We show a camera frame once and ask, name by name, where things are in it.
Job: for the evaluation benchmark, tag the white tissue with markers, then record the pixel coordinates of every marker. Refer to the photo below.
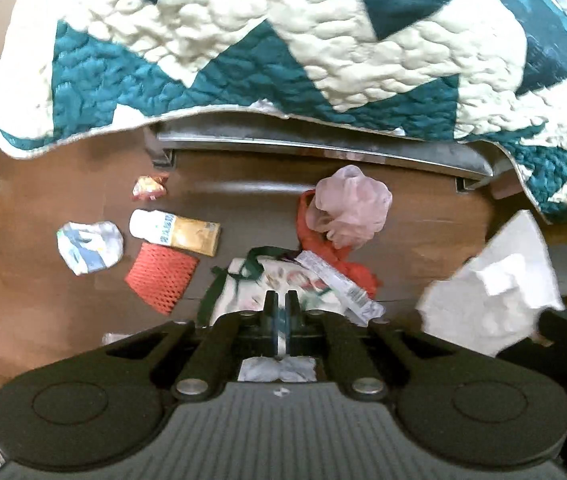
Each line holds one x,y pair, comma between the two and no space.
495,299

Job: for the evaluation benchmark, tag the orange foam net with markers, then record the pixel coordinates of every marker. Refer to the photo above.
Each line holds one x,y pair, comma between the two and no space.
160,275

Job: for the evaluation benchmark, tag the yogurt drink bottle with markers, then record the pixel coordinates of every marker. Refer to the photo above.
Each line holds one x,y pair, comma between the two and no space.
161,228

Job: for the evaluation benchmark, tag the metal bench frame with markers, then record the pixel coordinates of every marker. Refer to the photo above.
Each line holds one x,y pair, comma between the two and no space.
260,133

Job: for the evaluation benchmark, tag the white blue wrapper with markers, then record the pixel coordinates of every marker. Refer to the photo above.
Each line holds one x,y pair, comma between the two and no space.
89,248

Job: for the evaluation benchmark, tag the red plastic bag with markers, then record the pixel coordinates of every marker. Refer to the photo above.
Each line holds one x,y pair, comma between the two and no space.
323,248

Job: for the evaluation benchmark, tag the orange brown snack wrapper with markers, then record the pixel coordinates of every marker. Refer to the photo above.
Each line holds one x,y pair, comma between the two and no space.
150,187

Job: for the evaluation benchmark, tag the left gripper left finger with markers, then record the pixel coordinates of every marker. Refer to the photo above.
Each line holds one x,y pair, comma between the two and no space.
223,347

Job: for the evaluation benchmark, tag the pink plastic bag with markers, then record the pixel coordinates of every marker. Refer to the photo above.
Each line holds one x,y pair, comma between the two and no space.
348,207

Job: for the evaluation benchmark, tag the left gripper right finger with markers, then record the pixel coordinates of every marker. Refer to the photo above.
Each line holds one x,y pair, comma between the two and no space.
338,347

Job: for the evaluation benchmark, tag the white floral wrapper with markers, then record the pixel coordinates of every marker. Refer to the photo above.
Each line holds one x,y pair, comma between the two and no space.
244,283

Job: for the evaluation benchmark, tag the teal zigzag quilt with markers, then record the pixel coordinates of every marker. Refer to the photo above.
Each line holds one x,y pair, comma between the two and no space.
435,70

